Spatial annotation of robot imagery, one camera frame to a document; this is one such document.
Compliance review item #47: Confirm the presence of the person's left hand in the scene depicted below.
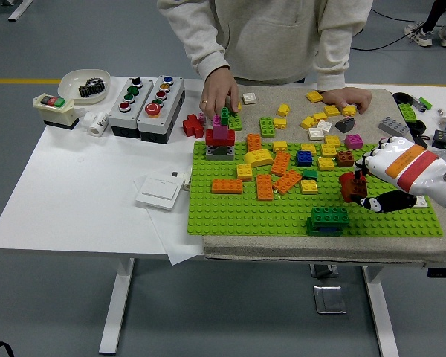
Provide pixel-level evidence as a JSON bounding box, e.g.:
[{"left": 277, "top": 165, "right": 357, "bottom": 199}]
[{"left": 322, "top": 88, "right": 372, "bottom": 115}]

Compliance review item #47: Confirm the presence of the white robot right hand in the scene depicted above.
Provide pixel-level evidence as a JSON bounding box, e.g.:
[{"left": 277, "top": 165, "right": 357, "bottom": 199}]
[{"left": 352, "top": 136, "right": 446, "bottom": 213}]

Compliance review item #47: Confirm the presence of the person's right hand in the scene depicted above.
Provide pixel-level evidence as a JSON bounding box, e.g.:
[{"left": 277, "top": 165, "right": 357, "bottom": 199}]
[{"left": 200, "top": 68, "right": 242, "bottom": 120}]

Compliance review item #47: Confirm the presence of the lime green long brick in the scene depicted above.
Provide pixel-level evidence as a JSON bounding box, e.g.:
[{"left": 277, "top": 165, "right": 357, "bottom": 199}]
[
  {"left": 259, "top": 116, "right": 278, "bottom": 138},
  {"left": 398, "top": 103, "right": 419, "bottom": 123},
  {"left": 222, "top": 111, "right": 243, "bottom": 132}
]

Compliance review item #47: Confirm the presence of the light grey long brick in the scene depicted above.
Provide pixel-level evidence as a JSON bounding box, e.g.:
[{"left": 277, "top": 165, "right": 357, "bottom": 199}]
[{"left": 378, "top": 116, "right": 411, "bottom": 138}]

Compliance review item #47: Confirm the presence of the dark green long brick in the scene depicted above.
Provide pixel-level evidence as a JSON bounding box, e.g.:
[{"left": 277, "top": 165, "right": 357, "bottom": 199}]
[
  {"left": 306, "top": 217, "right": 345, "bottom": 236},
  {"left": 310, "top": 206, "right": 350, "bottom": 228}
]

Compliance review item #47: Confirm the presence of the dark grey sloped brick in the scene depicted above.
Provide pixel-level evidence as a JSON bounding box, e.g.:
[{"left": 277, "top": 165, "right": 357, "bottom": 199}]
[{"left": 336, "top": 117, "right": 357, "bottom": 134}]

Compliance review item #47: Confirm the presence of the red cross-shaped brick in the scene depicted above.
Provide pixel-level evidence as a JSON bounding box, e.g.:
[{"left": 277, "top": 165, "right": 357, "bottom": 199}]
[{"left": 181, "top": 113, "right": 206, "bottom": 138}]

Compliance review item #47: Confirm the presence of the pink square brick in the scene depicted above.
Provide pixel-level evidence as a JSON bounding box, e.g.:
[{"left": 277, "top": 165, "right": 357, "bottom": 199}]
[{"left": 344, "top": 133, "right": 364, "bottom": 149}]

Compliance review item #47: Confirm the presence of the multicolour brick tower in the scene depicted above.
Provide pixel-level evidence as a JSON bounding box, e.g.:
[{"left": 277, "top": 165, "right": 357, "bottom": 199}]
[{"left": 204, "top": 106, "right": 237, "bottom": 161}]

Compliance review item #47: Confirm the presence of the orange long brick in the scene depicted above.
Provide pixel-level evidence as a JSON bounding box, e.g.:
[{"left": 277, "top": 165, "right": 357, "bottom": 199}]
[
  {"left": 246, "top": 132, "right": 264, "bottom": 152},
  {"left": 270, "top": 150, "right": 291, "bottom": 176},
  {"left": 210, "top": 178, "right": 244, "bottom": 194},
  {"left": 272, "top": 169, "right": 303, "bottom": 195},
  {"left": 255, "top": 173, "right": 274, "bottom": 201}
]

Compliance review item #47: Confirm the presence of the yellow curved brick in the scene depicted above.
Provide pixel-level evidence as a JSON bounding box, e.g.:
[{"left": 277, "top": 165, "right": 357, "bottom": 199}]
[{"left": 243, "top": 148, "right": 274, "bottom": 167}]

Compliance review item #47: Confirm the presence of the silver tool green tip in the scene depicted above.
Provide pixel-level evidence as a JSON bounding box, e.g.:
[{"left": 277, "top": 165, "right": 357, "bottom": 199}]
[{"left": 410, "top": 95, "right": 434, "bottom": 112}]

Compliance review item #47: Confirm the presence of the grey emergency stop box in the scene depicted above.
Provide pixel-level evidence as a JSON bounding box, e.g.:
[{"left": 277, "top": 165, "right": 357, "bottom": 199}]
[{"left": 137, "top": 75, "right": 187, "bottom": 144}]

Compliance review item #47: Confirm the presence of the background person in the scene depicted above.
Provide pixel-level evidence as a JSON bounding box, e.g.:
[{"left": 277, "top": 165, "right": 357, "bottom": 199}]
[{"left": 404, "top": 0, "right": 446, "bottom": 49}]

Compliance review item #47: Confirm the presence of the grey-brown foam mat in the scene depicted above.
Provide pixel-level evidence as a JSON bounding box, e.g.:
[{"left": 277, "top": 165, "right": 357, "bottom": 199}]
[{"left": 202, "top": 85, "right": 446, "bottom": 265}]

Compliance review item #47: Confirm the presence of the grey four-button control box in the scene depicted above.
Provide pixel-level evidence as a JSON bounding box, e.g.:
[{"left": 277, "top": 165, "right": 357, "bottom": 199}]
[{"left": 108, "top": 77, "right": 155, "bottom": 139}]

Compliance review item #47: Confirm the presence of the white pipe fitting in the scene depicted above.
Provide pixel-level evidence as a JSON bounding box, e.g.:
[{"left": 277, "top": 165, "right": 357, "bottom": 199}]
[{"left": 82, "top": 110, "right": 111, "bottom": 137}]

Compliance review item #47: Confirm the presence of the lime green studded baseplate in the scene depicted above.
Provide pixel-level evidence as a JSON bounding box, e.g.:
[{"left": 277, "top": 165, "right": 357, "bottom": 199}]
[{"left": 187, "top": 140, "right": 446, "bottom": 237}]

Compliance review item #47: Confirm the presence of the black metal gear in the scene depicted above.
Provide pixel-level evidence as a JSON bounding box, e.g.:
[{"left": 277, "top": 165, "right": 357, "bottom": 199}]
[{"left": 77, "top": 77, "right": 107, "bottom": 98}]

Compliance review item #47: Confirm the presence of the white plastic bowl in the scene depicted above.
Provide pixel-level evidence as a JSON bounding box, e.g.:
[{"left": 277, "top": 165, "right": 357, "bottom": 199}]
[{"left": 57, "top": 68, "right": 112, "bottom": 106}]

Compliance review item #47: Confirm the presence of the white table leg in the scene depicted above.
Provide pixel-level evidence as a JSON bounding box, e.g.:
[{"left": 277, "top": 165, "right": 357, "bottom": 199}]
[
  {"left": 360, "top": 266, "right": 401, "bottom": 357},
  {"left": 98, "top": 258, "right": 137, "bottom": 354}
]

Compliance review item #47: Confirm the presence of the metal floor plate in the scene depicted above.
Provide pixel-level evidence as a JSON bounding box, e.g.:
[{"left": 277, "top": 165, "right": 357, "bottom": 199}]
[{"left": 312, "top": 285, "right": 347, "bottom": 315}]

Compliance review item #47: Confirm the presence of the white paper sheet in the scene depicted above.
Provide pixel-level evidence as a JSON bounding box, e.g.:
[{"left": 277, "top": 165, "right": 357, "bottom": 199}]
[{"left": 132, "top": 174, "right": 205, "bottom": 267}]

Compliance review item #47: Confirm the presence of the white table foot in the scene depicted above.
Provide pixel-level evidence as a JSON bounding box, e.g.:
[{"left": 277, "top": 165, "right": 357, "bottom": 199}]
[{"left": 1, "top": 0, "right": 34, "bottom": 22}]

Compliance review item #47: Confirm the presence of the black floor cable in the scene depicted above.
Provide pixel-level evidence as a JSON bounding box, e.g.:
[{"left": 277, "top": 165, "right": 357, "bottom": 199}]
[{"left": 351, "top": 7, "right": 413, "bottom": 51}]

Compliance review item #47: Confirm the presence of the white wall switch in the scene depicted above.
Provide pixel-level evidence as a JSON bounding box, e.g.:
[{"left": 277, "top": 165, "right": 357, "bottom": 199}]
[{"left": 135, "top": 176, "right": 185, "bottom": 212}]

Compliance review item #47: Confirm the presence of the metal table bracket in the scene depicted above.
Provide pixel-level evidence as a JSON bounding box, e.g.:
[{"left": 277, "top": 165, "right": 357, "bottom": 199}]
[{"left": 310, "top": 263, "right": 341, "bottom": 279}]

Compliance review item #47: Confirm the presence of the cream red-green switch box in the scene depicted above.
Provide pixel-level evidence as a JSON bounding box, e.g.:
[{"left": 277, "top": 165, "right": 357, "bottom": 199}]
[{"left": 32, "top": 92, "right": 81, "bottom": 130}]

